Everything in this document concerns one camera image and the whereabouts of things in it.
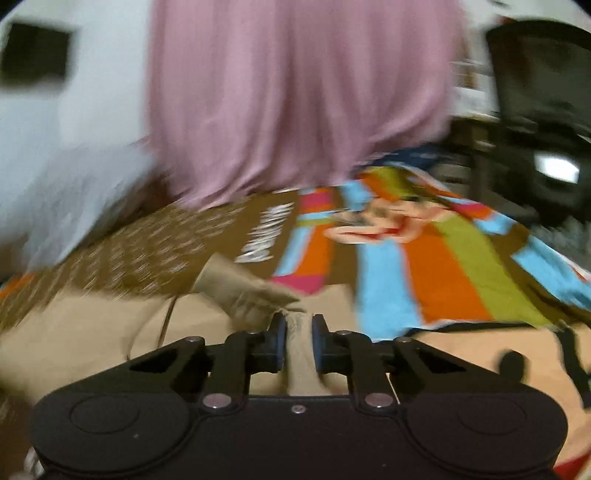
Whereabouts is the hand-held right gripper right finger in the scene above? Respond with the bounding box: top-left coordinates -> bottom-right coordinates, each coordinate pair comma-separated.
311,314 -> 467,411

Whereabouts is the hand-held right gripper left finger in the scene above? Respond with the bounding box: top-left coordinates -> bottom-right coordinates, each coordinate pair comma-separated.
124,311 -> 288,411

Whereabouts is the beige hooded jacket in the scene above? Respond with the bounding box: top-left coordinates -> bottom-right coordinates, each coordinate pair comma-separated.
0,253 -> 358,402

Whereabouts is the colourful cartoon printed blanket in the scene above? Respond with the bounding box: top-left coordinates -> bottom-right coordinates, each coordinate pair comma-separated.
0,152 -> 591,480

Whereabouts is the dark blue bag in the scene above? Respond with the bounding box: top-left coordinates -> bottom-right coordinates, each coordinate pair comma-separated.
355,142 -> 467,174

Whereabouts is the pink curtain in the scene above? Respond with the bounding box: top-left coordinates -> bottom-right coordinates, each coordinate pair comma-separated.
147,0 -> 467,210

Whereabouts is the grey bundled duvet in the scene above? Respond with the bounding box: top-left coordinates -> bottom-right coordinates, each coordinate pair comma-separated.
0,138 -> 158,273

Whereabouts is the wooden desk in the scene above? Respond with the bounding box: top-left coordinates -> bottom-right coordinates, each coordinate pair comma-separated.
443,111 -> 504,199

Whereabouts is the black mesh office chair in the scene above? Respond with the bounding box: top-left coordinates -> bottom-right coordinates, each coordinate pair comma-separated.
485,21 -> 591,227

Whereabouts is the black wall television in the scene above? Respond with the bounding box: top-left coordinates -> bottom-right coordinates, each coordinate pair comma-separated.
0,21 -> 77,86

